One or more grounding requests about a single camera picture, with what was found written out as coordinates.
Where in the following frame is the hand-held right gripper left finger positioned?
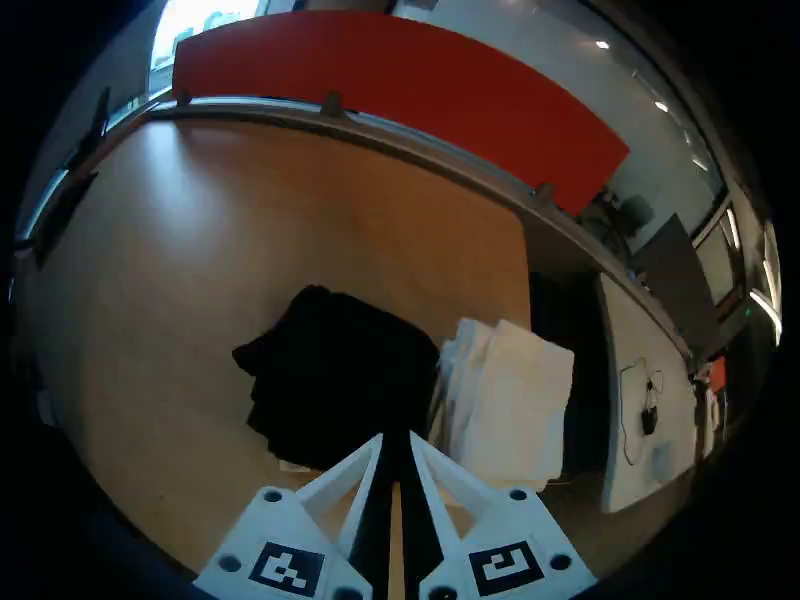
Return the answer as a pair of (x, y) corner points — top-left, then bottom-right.
(191, 431), (393, 600)

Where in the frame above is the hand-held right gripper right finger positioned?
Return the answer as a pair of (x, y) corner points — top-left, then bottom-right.
(399, 429), (595, 600)

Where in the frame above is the stack of white towels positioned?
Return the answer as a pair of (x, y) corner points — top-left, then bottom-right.
(428, 317), (576, 490)

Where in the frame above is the stack of black towels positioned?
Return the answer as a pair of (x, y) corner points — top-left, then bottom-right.
(232, 284), (443, 471)

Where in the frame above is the grey side desk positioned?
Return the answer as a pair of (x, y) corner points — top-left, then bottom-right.
(596, 271), (711, 515)

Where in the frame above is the red desk screen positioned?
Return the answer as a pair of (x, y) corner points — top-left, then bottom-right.
(148, 11), (631, 219)

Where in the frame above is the black cable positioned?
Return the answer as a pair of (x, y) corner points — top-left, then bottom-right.
(619, 357), (665, 467)

